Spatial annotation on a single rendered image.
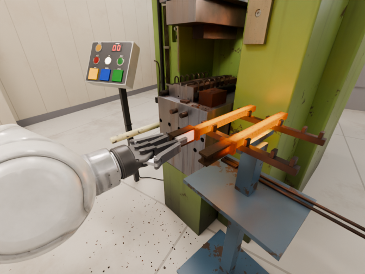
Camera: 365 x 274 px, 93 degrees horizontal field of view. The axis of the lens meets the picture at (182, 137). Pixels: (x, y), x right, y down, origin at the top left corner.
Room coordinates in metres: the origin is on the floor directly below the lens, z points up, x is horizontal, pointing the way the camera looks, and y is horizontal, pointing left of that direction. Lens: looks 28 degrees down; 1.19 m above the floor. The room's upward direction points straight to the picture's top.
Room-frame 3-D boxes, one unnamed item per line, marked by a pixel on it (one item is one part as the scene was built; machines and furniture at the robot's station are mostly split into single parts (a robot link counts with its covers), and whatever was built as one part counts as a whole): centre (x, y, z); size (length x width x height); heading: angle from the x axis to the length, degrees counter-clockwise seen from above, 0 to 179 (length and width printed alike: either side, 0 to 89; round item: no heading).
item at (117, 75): (1.16, 0.41, 1.01); 0.07 x 0.05 x 0.07; 68
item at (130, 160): (0.34, 0.12, 0.95); 0.09 x 0.08 x 0.07; 131
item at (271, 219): (0.51, -0.25, 0.67); 0.40 x 0.30 x 0.02; 40
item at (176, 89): (1.11, -0.14, 0.96); 0.42 x 0.20 x 0.09; 133
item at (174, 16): (1.11, -0.14, 1.32); 0.42 x 0.20 x 0.10; 133
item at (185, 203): (1.07, -0.19, 0.23); 0.56 x 0.38 x 0.47; 133
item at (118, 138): (1.15, 0.31, 0.62); 0.44 x 0.05 x 0.05; 133
